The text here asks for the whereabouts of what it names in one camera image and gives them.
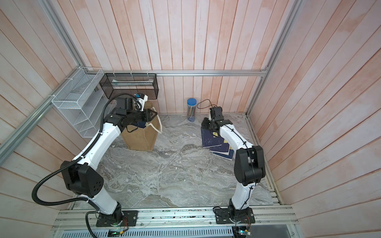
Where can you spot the navy book yellow label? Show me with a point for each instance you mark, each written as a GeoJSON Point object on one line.
{"type": "Point", "coordinates": [221, 149]}
{"type": "Point", "coordinates": [228, 156]}
{"type": "Point", "coordinates": [209, 140]}

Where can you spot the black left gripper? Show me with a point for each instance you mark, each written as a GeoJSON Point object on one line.
{"type": "Point", "coordinates": [148, 114]}

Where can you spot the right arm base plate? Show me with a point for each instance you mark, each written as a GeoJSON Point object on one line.
{"type": "Point", "coordinates": [232, 216]}

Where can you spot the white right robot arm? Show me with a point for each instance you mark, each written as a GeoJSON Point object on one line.
{"type": "Point", "coordinates": [249, 162]}

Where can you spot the black mesh wall basket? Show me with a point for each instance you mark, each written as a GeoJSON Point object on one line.
{"type": "Point", "coordinates": [133, 83]}

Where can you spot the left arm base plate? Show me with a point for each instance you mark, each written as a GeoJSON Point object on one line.
{"type": "Point", "coordinates": [123, 218]}

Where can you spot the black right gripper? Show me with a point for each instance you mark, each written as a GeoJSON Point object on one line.
{"type": "Point", "coordinates": [205, 123]}

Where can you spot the aluminium front rail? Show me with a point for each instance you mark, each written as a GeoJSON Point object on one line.
{"type": "Point", "coordinates": [180, 217]}

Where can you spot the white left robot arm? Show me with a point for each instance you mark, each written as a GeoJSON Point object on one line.
{"type": "Point", "coordinates": [80, 175]}

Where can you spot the clear pencil tube blue lid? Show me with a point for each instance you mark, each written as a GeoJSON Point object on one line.
{"type": "Point", "coordinates": [191, 103]}

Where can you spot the white wire mesh shelf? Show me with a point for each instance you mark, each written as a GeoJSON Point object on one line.
{"type": "Point", "coordinates": [80, 100]}

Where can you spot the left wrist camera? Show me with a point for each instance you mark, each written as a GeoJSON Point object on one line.
{"type": "Point", "coordinates": [141, 99]}

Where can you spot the tan canvas bag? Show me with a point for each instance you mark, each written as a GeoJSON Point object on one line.
{"type": "Point", "coordinates": [143, 137]}

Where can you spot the navy book yellow label back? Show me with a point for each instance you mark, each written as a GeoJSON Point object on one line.
{"type": "Point", "coordinates": [209, 140]}

